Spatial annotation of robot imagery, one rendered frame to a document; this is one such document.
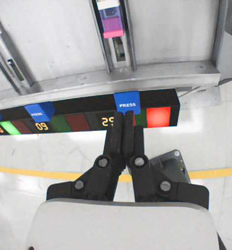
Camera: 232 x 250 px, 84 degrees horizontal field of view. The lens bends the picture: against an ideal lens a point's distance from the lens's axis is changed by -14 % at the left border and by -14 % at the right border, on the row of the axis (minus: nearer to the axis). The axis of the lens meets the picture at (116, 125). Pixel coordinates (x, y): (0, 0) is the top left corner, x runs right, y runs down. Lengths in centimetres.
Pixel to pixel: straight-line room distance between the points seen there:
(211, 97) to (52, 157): 106
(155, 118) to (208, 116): 74
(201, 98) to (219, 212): 74
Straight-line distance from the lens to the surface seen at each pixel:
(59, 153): 105
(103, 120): 20
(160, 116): 19
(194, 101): 89
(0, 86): 21
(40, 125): 25
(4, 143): 141
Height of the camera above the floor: 85
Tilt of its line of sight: 78 degrees down
